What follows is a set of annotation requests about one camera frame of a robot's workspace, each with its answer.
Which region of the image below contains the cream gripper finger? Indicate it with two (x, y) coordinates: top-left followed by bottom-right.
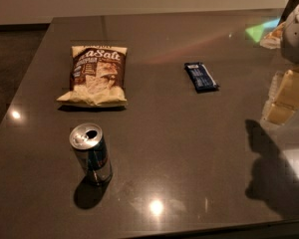
(262, 103), (295, 124)

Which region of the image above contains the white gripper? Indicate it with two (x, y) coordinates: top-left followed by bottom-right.
(274, 4), (299, 111)

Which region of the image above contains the blue rxbar blueberry bar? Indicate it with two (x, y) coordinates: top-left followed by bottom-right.
(184, 62), (218, 93)

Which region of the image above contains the red bull can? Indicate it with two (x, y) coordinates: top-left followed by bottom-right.
(69, 122), (113, 185)

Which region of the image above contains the snack package at table edge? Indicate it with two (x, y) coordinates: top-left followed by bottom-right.
(260, 22), (285, 49)

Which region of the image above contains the sea salt chips bag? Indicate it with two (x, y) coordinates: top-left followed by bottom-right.
(57, 46), (128, 108)

